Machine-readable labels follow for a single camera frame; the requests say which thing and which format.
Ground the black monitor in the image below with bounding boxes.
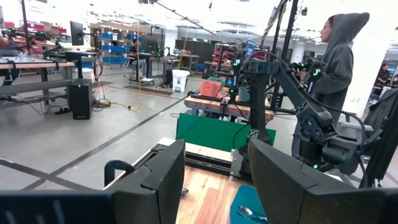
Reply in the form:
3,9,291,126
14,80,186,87
69,21,85,47

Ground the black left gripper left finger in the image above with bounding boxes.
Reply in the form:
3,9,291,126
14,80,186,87
0,139,187,224

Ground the black frame clamp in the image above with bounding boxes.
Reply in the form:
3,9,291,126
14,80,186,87
104,159,137,188

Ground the green board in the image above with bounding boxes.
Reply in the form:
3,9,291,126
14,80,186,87
175,112,277,153

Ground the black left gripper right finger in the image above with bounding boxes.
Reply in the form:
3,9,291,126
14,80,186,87
248,138,398,224

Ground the black table frame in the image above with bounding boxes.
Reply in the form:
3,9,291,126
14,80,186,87
150,143,253,182

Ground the shelf with blue bins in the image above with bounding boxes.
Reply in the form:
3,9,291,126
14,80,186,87
98,30,139,68

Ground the black vertical post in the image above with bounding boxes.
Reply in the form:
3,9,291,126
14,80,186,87
269,0,300,110

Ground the person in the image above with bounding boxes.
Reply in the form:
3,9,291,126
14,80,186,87
291,11,371,158
129,39,142,65
374,63,392,93

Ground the black computer tower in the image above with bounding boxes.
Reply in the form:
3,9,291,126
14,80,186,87
68,78,93,121

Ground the silver spoon lavender handle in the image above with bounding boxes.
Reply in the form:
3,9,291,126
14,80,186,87
237,204,269,223

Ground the wooden workbench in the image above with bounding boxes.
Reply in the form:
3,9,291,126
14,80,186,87
183,93,275,123
0,60,76,105

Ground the white trash bin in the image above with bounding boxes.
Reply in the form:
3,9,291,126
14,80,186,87
171,68,191,93

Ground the teal plastic bin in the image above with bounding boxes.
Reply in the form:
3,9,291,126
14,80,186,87
229,184,270,224

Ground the red orange bin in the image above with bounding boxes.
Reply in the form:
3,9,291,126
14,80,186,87
199,80,223,98

